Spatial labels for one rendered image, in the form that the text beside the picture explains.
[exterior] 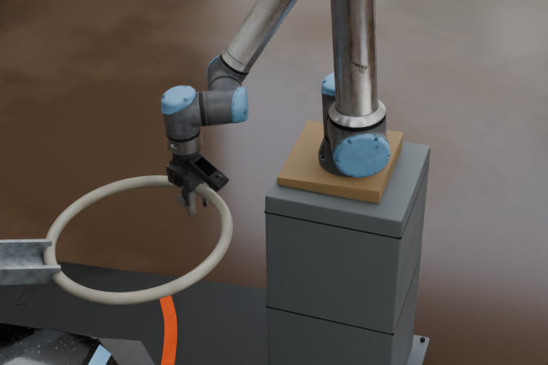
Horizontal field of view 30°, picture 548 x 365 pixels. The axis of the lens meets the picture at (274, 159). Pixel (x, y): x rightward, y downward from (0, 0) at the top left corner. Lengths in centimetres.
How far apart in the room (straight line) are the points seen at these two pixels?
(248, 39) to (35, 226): 187
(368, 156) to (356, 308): 58
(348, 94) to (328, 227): 47
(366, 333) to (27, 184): 195
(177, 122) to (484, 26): 337
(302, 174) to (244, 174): 155
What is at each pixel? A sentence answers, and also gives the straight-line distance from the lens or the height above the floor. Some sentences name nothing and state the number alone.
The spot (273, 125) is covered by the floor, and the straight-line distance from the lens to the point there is 479.
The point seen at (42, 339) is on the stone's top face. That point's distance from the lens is 256.
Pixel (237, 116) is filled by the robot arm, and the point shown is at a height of 119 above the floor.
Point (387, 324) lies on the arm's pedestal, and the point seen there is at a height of 46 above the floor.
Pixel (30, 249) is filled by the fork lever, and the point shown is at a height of 93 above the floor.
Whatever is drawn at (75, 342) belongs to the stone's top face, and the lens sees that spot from 254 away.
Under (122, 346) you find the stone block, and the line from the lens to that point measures 268.
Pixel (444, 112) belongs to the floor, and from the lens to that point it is 494.
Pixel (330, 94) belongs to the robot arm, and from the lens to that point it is 280.
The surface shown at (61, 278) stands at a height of 92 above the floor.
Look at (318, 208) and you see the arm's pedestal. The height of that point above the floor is 84.
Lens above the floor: 257
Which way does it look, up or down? 34 degrees down
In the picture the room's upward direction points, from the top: 1 degrees counter-clockwise
